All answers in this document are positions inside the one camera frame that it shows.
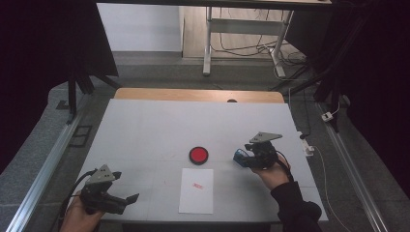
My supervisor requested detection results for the person's right hand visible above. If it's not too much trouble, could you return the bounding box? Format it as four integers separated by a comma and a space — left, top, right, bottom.
251, 154, 292, 191

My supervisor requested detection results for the person's left hand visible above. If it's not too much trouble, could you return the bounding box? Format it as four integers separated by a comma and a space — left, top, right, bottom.
59, 192, 105, 232

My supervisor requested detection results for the tangle of black floor cables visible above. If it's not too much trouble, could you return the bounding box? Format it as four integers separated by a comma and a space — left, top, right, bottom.
211, 8, 308, 81

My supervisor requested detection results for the long white cable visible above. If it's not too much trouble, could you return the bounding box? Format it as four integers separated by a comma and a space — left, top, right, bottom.
312, 145, 352, 232

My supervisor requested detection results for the hand-held gripper black cable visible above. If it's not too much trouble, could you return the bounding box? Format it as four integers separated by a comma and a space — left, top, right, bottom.
57, 168, 98, 232
275, 150, 295, 183

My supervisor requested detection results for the black curtain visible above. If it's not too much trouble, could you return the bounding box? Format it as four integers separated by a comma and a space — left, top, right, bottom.
284, 0, 410, 197
0, 0, 120, 175

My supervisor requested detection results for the right hand-held gripper black cable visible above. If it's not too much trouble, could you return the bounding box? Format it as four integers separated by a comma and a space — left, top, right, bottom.
275, 150, 295, 183

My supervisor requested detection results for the white paper sheet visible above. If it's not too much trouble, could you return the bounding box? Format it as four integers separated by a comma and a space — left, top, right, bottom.
178, 168, 215, 216

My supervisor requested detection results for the left hand-held gripper black cable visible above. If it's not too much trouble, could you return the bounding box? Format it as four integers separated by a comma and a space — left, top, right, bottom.
57, 168, 98, 232

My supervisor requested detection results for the black metal stand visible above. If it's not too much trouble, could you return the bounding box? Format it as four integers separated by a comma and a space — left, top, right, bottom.
66, 72, 123, 125
269, 13, 371, 133

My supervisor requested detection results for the wooden table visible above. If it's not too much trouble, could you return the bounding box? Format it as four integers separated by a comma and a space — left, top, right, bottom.
114, 87, 285, 104

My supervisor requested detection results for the white table cover board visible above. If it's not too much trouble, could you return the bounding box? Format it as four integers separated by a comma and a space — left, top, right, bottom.
78, 98, 329, 223

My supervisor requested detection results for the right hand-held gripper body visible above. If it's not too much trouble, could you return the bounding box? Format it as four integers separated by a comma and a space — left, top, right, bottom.
245, 130, 283, 170

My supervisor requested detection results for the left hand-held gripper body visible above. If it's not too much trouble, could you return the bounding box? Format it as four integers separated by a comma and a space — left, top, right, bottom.
79, 163, 129, 216

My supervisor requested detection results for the aluminium rail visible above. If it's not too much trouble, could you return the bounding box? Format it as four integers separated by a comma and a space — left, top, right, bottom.
317, 102, 390, 232
6, 96, 89, 232

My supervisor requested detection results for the white power strip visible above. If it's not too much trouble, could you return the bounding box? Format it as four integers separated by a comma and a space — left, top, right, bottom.
298, 130, 315, 158

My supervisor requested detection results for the round red ink pad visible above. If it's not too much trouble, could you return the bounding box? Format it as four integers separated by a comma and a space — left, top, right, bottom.
189, 146, 210, 166

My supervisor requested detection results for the blue stamp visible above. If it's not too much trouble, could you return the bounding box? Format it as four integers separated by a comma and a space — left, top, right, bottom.
233, 148, 253, 168

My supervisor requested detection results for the white-legged desk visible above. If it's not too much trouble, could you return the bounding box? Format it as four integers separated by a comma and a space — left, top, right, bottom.
96, 0, 333, 78

